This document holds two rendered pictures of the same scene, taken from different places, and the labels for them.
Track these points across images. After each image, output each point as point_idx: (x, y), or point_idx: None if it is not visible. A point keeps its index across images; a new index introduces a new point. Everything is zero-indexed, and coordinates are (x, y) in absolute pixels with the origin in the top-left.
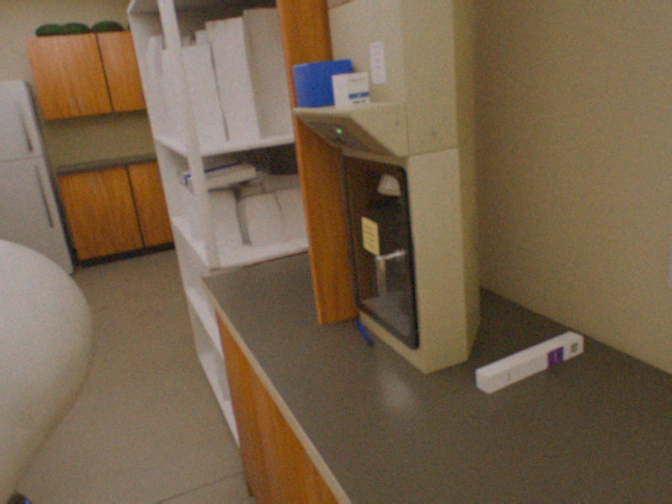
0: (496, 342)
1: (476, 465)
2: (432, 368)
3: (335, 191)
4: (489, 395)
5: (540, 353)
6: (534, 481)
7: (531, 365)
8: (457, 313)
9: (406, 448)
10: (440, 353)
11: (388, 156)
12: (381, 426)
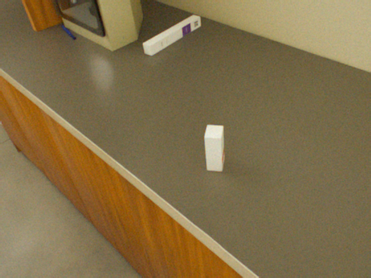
0: (154, 27)
1: (148, 93)
2: (116, 47)
3: None
4: (152, 56)
5: (177, 28)
6: (179, 94)
7: (173, 36)
8: (126, 10)
9: (106, 93)
10: (120, 37)
11: None
12: (89, 85)
